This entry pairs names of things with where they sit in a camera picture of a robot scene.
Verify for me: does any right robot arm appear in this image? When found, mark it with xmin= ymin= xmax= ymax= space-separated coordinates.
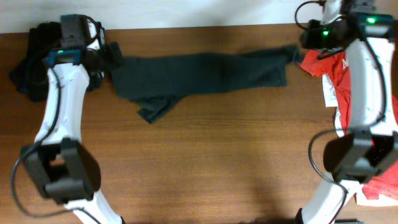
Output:
xmin=295 ymin=12 xmax=397 ymax=223

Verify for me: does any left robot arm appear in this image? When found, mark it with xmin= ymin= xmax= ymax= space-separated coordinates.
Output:
xmin=16 ymin=42 xmax=124 ymax=223

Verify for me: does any red t-shirt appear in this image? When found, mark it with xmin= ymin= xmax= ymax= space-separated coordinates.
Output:
xmin=300 ymin=50 xmax=397 ymax=201

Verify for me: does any white garment under red shirt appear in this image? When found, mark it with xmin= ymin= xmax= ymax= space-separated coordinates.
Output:
xmin=322 ymin=74 xmax=397 ymax=207

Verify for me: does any folded black clothes stack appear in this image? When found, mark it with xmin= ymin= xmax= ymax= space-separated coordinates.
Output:
xmin=9 ymin=22 xmax=104 ymax=102

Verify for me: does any dark green t-shirt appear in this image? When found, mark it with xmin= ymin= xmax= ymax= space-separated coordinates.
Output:
xmin=111 ymin=45 xmax=303 ymax=124

